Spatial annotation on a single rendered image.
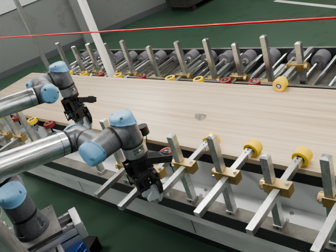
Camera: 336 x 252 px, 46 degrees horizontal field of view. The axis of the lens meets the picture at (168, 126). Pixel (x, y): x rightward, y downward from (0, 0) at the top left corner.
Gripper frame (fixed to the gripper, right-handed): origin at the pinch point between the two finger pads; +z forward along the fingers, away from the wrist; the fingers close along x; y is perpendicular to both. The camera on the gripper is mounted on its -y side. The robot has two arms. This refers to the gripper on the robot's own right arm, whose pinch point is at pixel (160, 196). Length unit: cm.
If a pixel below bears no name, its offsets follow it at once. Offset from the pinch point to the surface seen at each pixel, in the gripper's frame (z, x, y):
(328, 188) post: 22, 25, -53
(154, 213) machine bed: 108, -118, -32
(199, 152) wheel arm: 28, -45, -44
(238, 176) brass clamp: 29, -15, -43
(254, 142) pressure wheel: 27, -24, -64
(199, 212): 28.0, -10.5, -16.9
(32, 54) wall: 109, -737, -121
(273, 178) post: 25, 2, -48
